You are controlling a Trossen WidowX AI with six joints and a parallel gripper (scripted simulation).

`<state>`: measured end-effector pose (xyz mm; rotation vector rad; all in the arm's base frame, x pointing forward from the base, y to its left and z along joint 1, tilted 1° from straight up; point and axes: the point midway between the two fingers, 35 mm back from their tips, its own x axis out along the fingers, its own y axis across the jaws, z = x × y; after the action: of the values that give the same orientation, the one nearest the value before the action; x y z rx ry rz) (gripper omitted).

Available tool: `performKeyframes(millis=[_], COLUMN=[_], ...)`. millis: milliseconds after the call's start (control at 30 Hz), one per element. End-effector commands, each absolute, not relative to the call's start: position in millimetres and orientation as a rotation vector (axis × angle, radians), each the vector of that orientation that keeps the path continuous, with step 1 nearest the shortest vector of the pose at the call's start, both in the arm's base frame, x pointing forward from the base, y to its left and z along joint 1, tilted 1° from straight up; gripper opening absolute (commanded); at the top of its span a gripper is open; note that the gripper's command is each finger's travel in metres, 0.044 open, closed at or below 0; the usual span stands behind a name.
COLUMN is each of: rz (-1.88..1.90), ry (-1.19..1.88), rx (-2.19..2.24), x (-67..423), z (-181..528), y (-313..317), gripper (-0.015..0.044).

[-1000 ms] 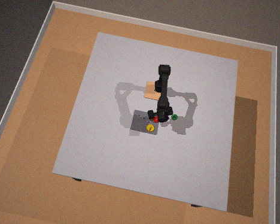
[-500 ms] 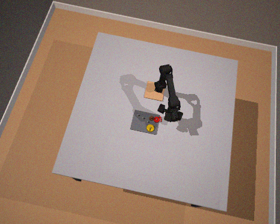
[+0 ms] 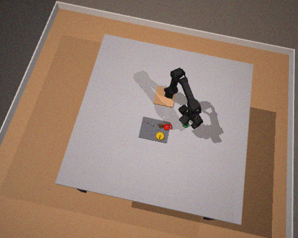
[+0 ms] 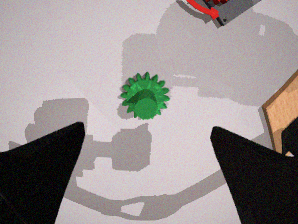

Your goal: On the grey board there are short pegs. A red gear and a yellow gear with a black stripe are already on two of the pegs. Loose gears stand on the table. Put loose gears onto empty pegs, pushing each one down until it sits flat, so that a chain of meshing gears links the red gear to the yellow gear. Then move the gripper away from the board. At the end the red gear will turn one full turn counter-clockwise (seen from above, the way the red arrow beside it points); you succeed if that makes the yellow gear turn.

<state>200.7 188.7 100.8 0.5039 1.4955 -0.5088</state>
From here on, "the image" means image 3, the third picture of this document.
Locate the yellow gear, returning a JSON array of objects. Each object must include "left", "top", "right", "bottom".
[{"left": 156, "top": 132, "right": 164, "bottom": 140}]

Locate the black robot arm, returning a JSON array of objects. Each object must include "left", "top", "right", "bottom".
[{"left": 164, "top": 68, "right": 203, "bottom": 126}]

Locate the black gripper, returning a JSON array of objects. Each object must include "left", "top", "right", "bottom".
[{"left": 178, "top": 104, "right": 200, "bottom": 129}]

